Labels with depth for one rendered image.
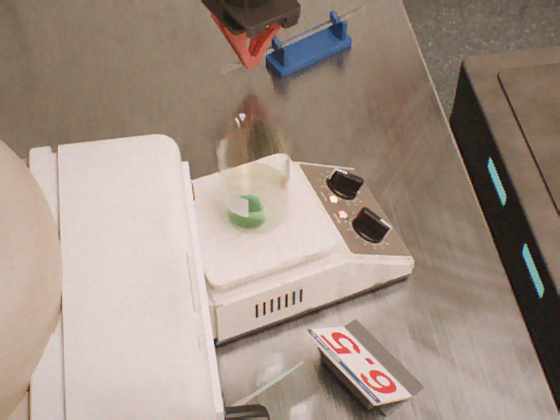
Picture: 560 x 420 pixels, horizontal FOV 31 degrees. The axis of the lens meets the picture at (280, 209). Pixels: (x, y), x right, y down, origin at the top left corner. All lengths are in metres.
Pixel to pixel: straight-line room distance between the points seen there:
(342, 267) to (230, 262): 0.10
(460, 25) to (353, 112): 1.34
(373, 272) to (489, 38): 1.53
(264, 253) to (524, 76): 0.97
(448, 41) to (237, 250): 1.56
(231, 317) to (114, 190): 0.65
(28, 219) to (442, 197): 0.84
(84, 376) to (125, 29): 1.02
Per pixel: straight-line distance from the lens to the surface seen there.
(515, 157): 1.62
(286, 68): 1.13
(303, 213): 0.88
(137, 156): 0.23
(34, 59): 1.18
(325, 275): 0.88
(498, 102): 1.70
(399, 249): 0.93
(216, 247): 0.86
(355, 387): 0.86
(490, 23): 2.43
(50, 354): 0.20
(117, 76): 1.14
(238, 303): 0.86
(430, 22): 2.41
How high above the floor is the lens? 1.51
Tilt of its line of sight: 50 degrees down
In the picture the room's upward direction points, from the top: straight up
